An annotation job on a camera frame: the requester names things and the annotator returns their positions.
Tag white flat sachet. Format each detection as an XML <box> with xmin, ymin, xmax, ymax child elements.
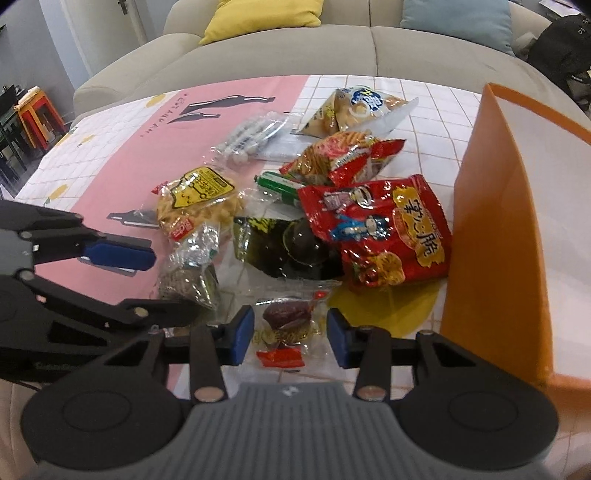
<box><xmin>254</xmin><ymin>132</ymin><xmax>317</xmax><ymax>163</ymax></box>

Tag red orange snack bag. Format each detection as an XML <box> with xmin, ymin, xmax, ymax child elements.
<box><xmin>280</xmin><ymin>130</ymin><xmax>406</xmax><ymax>187</ymax></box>

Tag clear bag white candies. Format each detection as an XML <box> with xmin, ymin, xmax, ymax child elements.
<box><xmin>212</xmin><ymin>111</ymin><xmax>294</xmax><ymax>166</ymax></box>

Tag yellow cushion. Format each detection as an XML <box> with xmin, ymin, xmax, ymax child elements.
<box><xmin>199</xmin><ymin>0</ymin><xmax>324</xmax><ymax>45</ymax></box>

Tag dark green egg packet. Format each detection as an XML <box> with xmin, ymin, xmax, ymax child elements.
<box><xmin>232</xmin><ymin>216</ymin><xmax>344</xmax><ymax>281</ymax></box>

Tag orange red stool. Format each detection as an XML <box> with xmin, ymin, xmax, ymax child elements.
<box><xmin>14</xmin><ymin>86</ymin><xmax>67</xmax><ymax>152</ymax></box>

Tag clear packet brown nut snack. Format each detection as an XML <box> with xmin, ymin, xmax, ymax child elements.
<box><xmin>157</xmin><ymin>222</ymin><xmax>221</xmax><ymax>310</ymax></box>

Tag orange cardboard box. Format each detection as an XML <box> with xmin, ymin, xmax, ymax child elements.
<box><xmin>442</xmin><ymin>84</ymin><xmax>590</xmax><ymax>432</ymax></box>

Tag black backpack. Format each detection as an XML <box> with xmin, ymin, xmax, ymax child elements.
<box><xmin>527</xmin><ymin>14</ymin><xmax>591</xmax><ymax>112</ymax></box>

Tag large red chips bag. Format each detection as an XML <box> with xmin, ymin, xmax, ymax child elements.
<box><xmin>298</xmin><ymin>174</ymin><xmax>452</xmax><ymax>288</ymax></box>

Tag beige sofa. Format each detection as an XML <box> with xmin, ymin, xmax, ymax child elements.
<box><xmin>73</xmin><ymin>1</ymin><xmax>590</xmax><ymax>126</ymax></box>

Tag clear packet with red date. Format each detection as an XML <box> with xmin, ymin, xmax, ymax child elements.
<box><xmin>245</xmin><ymin>288</ymin><xmax>331</xmax><ymax>371</ymax></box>

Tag green white stick packet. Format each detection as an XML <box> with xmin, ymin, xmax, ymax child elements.
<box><xmin>254</xmin><ymin>171</ymin><xmax>304</xmax><ymax>207</ymax></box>

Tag light blue cushion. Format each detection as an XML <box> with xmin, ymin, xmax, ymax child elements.
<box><xmin>400</xmin><ymin>0</ymin><xmax>514</xmax><ymax>56</ymax></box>

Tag beige blue snack bag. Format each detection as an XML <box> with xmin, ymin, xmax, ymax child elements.
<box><xmin>298</xmin><ymin>85</ymin><xmax>419</xmax><ymax>139</ymax></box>

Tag yellow waffle cracker packet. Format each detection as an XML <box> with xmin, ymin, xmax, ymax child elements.
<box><xmin>152</xmin><ymin>166</ymin><xmax>245</xmax><ymax>242</ymax></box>

